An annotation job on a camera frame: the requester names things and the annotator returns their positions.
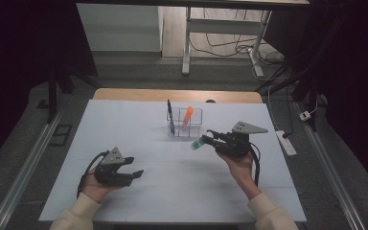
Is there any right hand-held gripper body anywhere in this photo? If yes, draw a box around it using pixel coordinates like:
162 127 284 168
216 121 269 159

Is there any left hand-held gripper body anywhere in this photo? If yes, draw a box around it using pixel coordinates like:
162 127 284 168
93 147 134 188

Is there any green and white glue stick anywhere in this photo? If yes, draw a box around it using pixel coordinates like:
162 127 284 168
190 137 207 151

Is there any clear plastic pen holder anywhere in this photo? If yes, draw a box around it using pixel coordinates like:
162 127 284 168
166 107 204 139

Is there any orange highlighter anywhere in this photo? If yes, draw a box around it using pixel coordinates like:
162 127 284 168
181 105 195 131

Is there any blue pen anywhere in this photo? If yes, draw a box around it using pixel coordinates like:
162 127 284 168
167 99 176 135

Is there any person's left hand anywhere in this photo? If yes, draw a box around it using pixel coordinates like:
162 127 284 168
80 168 120 204

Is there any person's right hand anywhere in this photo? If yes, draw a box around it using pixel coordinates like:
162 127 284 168
216 149 261 201

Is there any white table cover sheet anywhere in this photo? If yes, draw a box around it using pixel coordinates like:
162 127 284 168
37 99 308 223

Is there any white power strip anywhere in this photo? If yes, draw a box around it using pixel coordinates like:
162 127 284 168
275 129 298 157

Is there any black metal stand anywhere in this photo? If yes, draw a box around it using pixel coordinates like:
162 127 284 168
255 63 321 132
46 63 102 125

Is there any white cabinet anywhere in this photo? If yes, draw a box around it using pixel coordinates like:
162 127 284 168
76 3 164 53

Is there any right hand-held gripper black cable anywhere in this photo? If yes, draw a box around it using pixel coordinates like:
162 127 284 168
248 142 262 188

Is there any black floor socket frame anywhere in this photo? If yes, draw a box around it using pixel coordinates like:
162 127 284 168
48 124 73 148

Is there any black floor cable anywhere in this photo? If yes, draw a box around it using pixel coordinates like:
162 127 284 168
190 8 261 59

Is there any aluminium floor rail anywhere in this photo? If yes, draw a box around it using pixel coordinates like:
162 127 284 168
0 109 65 230
295 102 367 230

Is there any white metal desk frame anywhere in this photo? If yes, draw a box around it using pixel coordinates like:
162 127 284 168
181 6 273 78

